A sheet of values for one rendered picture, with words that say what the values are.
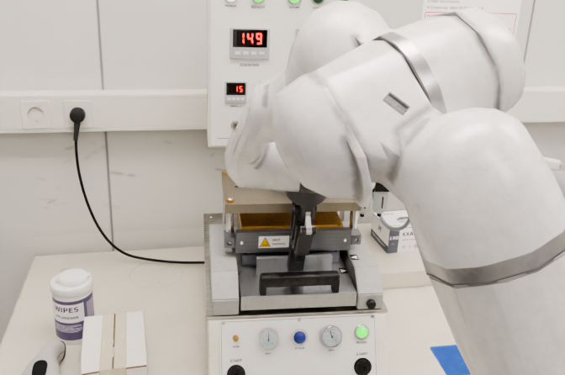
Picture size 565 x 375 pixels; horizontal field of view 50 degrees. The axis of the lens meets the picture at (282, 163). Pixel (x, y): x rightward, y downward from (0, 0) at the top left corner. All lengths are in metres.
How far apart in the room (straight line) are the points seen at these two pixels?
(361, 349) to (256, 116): 0.64
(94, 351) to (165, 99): 0.67
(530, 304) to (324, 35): 0.29
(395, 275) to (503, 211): 1.21
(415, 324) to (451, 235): 1.10
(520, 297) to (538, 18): 1.56
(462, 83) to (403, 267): 1.19
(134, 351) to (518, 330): 0.91
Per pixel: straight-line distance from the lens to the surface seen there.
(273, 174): 0.86
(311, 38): 0.57
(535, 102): 1.94
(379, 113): 0.46
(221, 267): 1.18
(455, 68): 0.49
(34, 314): 1.57
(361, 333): 1.20
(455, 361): 1.43
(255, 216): 1.25
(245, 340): 1.18
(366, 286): 1.20
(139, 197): 1.75
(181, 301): 1.55
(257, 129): 0.72
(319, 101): 0.46
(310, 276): 1.15
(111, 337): 1.30
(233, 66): 1.32
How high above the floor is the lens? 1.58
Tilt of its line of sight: 20 degrees down
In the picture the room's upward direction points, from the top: 2 degrees clockwise
